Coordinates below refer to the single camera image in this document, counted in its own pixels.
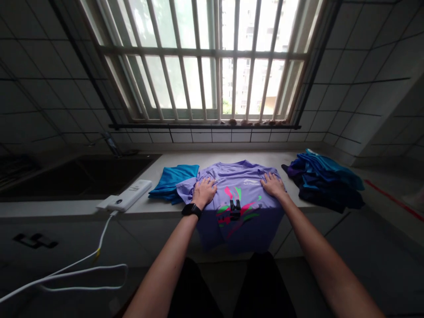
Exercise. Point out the person's left hand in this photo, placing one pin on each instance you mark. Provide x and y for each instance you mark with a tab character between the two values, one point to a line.
204	193

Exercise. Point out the person's right hand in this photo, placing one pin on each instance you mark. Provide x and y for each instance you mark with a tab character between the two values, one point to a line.
273	188

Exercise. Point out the person's right fingers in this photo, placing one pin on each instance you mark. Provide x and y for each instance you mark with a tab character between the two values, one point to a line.
270	179

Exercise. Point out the person's left fingers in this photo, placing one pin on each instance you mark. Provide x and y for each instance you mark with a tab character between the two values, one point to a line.
208	182

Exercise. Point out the purple printed t-shirt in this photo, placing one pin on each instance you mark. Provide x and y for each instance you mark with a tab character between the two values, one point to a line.
240	207

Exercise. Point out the folded blue t-shirt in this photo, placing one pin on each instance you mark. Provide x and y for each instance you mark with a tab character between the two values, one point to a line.
175	183

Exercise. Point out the pile of blue clothes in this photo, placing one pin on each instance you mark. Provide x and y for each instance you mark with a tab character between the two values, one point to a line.
326	183

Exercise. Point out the white power bank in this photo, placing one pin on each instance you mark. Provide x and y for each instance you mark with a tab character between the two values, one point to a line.
127	197

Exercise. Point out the metal faucet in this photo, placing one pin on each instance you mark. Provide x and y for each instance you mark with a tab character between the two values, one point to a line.
111	144

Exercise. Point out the barred window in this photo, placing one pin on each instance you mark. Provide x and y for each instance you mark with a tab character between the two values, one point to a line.
202	63

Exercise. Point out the red tape strip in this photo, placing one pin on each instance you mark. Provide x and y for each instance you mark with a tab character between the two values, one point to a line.
394	200

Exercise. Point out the dark kitchen sink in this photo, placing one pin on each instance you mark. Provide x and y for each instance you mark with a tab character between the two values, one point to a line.
69	177

